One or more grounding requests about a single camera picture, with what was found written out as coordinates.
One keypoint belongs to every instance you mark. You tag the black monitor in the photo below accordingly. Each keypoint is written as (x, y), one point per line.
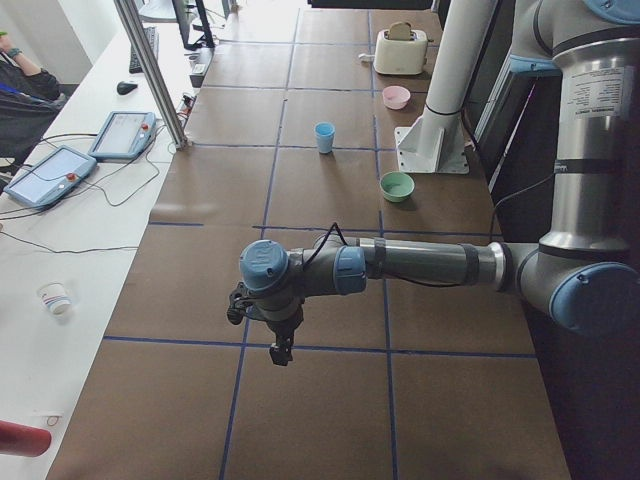
(193, 23)

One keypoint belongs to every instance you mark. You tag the middle crossing blue tape strip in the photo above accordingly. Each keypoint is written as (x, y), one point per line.
(385, 231)

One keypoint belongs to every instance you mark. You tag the long blue tape strip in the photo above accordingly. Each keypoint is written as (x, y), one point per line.
(261, 230)

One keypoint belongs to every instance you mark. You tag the red cylinder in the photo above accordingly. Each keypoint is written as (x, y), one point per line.
(22, 440)

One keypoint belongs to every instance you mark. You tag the toast slice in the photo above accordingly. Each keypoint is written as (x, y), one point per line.
(400, 31)

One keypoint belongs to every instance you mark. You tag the blue teach pendant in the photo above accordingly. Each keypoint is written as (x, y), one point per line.
(52, 178)
(124, 136)

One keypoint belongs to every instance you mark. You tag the light blue cup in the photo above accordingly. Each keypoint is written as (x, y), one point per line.
(324, 134)

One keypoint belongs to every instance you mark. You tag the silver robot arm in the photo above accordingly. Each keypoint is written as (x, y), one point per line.
(577, 272)

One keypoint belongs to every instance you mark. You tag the black computer mouse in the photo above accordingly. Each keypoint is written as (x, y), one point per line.
(126, 87)

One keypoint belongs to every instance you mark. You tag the aluminium frame post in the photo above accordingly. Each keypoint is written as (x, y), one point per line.
(134, 29)

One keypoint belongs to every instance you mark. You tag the near blue teach pendant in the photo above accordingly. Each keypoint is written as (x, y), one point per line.
(52, 178)

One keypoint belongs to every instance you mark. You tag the white paper cup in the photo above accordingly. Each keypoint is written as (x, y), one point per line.
(55, 298)

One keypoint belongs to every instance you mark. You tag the crossing blue tape strip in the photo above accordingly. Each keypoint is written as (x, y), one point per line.
(363, 350)
(385, 231)

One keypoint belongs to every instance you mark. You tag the green bowl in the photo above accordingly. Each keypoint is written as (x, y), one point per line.
(396, 186)

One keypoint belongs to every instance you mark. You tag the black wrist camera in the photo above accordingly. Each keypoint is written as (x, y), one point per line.
(237, 305)

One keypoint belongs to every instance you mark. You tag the far blue teach pendant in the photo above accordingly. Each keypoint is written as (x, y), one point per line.
(124, 136)

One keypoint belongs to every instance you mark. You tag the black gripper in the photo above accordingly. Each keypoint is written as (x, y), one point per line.
(283, 328)

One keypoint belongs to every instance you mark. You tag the white pillar with base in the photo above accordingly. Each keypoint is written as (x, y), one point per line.
(434, 144)

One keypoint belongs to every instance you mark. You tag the seated person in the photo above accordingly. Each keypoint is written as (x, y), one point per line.
(31, 98)

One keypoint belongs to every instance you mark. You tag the pink bowl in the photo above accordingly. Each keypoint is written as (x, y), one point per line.
(395, 97)

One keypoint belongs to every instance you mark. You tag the cream toaster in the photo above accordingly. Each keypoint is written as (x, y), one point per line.
(400, 57)

